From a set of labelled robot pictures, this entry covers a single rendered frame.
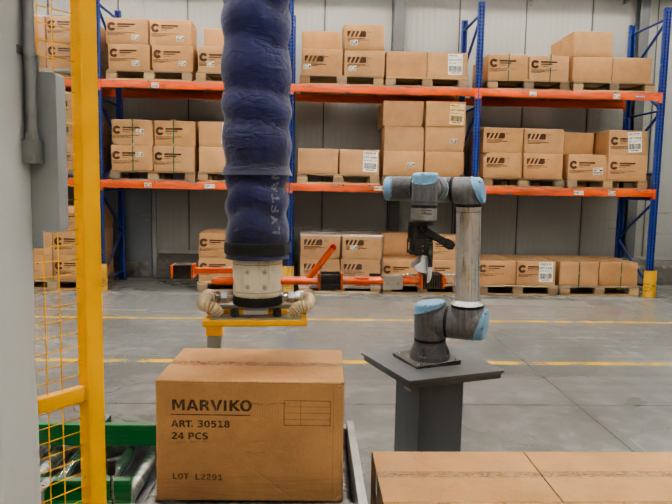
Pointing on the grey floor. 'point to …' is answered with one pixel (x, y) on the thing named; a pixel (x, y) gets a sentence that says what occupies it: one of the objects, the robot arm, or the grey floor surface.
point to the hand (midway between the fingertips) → (427, 278)
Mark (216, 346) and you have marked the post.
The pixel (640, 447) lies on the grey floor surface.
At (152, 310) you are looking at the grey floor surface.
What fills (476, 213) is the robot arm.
